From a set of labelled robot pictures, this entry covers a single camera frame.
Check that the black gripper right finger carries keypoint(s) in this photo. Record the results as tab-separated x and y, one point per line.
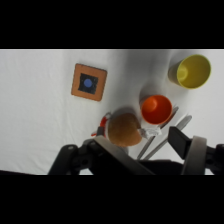
193	153

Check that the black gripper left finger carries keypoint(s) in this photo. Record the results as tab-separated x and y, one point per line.
110	151

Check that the orange square block blue dot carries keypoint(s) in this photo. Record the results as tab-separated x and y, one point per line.
89	82

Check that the brown round plush toy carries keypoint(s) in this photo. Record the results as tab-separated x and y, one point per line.
124	130

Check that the red and white small object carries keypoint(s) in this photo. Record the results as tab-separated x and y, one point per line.
101	126

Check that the orange plastic cup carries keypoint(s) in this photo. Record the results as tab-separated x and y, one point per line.
156	109

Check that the yellow plastic cup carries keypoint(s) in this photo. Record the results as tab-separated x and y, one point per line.
192	71

